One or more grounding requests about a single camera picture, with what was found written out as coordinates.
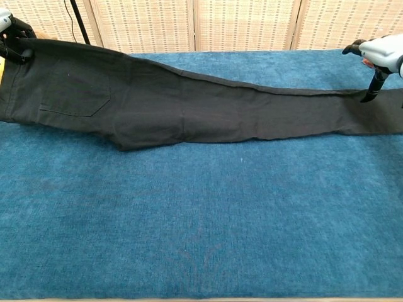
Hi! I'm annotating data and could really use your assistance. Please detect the bamboo folding screen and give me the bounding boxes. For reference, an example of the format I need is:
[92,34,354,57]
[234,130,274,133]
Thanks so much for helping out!
[0,0,403,57]

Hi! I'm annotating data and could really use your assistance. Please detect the blue table cloth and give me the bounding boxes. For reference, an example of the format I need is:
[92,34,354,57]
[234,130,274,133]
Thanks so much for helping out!
[0,48,403,299]

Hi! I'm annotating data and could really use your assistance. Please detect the black trousers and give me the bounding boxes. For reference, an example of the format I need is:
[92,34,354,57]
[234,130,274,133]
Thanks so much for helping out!
[0,37,403,152]

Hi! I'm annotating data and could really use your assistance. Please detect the thin black hanging cable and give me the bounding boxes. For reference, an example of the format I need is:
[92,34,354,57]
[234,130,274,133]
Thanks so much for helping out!
[64,0,76,42]

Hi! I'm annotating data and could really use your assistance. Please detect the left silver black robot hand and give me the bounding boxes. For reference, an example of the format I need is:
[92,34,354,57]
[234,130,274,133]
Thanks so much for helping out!
[0,8,35,65]

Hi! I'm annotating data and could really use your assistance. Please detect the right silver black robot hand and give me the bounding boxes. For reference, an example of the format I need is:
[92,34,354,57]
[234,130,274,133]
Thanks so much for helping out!
[342,33,403,104]

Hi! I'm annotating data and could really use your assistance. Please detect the black tripod stand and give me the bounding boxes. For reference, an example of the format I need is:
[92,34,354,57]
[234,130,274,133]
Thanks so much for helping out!
[69,0,92,47]

